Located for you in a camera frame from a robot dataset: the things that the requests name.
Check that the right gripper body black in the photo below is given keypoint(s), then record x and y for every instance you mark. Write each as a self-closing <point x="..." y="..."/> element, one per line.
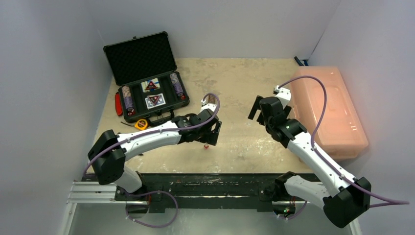
<point x="258" y="110"/>

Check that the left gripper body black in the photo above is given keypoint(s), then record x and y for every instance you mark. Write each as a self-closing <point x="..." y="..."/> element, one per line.
<point x="207" y="136"/>

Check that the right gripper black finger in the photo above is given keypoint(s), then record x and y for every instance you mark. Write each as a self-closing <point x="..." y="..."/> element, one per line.
<point x="257" y="101"/>
<point x="253" y="111"/>

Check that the purple poker chip stack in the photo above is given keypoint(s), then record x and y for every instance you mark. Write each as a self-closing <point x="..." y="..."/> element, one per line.
<point x="178" y="89"/>

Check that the blue orange chip stack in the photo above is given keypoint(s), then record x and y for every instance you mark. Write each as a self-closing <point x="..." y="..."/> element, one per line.
<point x="174" y="78"/>

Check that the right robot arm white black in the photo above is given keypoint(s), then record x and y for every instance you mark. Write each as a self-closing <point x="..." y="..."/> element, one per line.
<point x="340" y="195"/>

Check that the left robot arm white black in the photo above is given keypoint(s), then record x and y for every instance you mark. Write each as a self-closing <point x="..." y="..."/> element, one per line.
<point x="111" y="151"/>

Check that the black poker set case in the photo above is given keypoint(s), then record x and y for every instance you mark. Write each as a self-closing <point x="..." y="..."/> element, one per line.
<point x="139" y="59"/>

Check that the card deck lower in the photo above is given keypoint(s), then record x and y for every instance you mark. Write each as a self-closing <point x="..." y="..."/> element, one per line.
<point x="153" y="101"/>

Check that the card deck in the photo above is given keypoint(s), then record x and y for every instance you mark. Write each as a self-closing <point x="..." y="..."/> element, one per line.
<point x="153" y="101"/>
<point x="150" y="85"/>

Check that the yellow tape measure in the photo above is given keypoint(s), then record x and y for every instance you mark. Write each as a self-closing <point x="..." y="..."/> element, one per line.
<point x="141" y="124"/>

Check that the card deck upper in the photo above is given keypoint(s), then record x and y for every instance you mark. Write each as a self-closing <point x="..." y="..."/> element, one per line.
<point x="150" y="85"/>

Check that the pink translucent plastic storage box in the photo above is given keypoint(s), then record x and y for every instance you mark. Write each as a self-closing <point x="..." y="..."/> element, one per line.
<point x="321" y="101"/>

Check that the pink chip stack in case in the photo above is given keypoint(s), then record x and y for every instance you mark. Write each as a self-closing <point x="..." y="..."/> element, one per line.
<point x="127" y="97"/>

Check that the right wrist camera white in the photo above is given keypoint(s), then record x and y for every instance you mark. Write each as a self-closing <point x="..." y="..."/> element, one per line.
<point x="283" y="94"/>

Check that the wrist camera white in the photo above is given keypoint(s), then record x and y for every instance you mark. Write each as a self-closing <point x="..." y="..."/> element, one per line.
<point x="283" y="94"/>
<point x="206" y="105"/>

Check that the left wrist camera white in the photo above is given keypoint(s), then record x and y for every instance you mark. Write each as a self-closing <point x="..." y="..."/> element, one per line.
<point x="206" y="105"/>

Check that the blue clamp at wall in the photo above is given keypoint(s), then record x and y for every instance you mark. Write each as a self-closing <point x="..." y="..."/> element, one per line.
<point x="301" y="62"/>

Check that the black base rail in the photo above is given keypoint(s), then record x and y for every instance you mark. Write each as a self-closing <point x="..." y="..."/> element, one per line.
<point x="262" y="192"/>

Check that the red black handled tool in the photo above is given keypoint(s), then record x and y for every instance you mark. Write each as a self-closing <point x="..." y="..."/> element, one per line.
<point x="118" y="104"/>

